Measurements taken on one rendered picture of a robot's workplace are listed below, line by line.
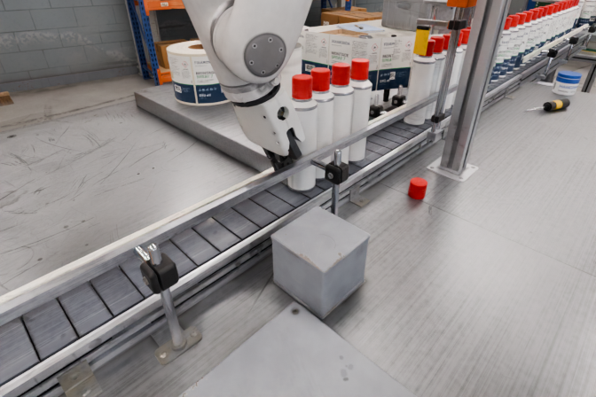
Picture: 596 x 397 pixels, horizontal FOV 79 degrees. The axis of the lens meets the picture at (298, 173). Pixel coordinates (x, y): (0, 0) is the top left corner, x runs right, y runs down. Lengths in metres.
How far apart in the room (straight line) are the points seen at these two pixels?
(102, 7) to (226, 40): 4.65
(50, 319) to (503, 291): 0.60
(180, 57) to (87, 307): 0.73
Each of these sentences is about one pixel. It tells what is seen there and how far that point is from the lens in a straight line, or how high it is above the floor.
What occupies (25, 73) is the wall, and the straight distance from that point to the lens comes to 5.08.
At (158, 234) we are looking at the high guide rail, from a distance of 0.47.
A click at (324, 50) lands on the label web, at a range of 1.12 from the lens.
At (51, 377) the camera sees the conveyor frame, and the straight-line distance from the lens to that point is 0.52.
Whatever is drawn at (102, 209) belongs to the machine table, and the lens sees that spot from 0.80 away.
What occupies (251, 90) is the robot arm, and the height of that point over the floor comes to 1.10.
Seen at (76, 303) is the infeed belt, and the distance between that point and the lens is 0.55.
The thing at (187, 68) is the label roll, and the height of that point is 0.99.
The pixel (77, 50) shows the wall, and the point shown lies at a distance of 5.05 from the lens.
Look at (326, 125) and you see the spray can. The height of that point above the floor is 0.99.
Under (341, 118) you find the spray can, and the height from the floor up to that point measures 0.99.
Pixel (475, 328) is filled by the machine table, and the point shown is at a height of 0.83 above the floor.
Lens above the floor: 1.24
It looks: 31 degrees down
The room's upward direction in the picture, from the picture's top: straight up
